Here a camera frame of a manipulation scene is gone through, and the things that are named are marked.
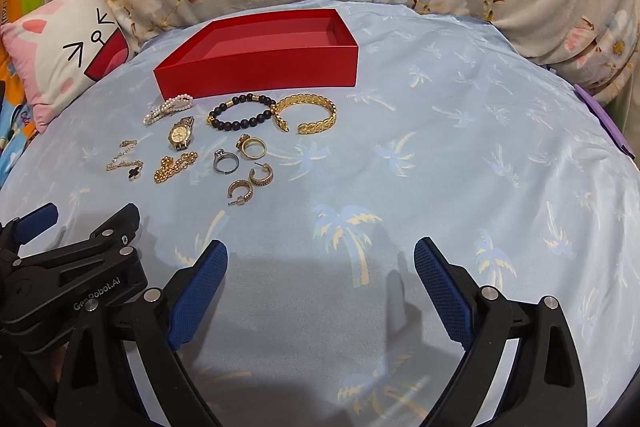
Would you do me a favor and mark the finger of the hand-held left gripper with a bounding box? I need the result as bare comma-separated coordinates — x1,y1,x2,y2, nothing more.
0,202,60,258
9,203,143,282

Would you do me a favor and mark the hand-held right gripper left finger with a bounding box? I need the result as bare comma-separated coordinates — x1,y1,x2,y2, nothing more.
54,239,229,427

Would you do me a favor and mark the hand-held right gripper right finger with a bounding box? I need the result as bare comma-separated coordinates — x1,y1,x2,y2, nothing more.
413,236,601,427

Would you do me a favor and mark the gold chain bracelet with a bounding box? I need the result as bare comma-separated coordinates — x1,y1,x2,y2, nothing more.
152,151,200,188

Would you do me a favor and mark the gold wrist watch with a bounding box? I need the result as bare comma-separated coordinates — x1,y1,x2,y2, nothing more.
167,116,196,152

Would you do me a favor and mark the gold hoop earring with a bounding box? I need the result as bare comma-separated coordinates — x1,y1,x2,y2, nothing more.
227,179,255,208
248,163,275,188

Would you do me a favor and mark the silver ring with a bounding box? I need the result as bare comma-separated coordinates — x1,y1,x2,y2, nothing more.
213,149,241,174

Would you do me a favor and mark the pearl bracelet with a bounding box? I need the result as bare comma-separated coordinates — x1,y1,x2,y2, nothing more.
142,93,195,126

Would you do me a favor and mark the gold ring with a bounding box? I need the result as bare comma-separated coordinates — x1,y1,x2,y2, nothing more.
236,134,267,160

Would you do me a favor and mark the black bead bracelet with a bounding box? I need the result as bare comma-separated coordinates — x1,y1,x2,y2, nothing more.
207,93,277,130

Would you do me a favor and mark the red cardboard box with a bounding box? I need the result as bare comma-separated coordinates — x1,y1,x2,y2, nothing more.
153,8,360,100

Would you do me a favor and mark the gold cuff bangle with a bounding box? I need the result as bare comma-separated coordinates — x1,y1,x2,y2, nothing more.
270,93,338,136

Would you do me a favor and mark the colourful cartoon quilt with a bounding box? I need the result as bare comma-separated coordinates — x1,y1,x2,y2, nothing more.
0,0,56,188

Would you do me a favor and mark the light blue palm-print sheet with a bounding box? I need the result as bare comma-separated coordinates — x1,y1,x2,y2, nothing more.
0,0,640,427

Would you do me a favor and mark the pink cat pillow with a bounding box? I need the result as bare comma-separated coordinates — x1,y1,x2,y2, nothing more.
0,0,132,136

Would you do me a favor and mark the purple flat object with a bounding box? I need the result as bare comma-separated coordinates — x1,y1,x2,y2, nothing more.
573,83,632,156

